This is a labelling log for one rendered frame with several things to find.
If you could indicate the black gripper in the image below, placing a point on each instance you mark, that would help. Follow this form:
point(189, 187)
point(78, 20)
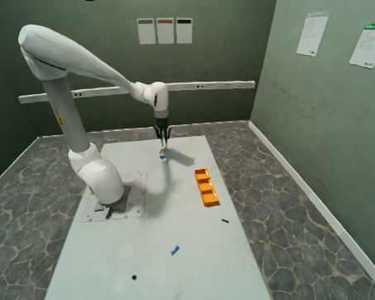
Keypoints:
point(162, 125)

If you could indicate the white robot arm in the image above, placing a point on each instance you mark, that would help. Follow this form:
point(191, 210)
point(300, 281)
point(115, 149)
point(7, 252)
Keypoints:
point(56, 51)

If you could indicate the orange three-compartment tray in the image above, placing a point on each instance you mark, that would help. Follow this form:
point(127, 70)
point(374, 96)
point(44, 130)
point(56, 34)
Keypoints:
point(206, 189)

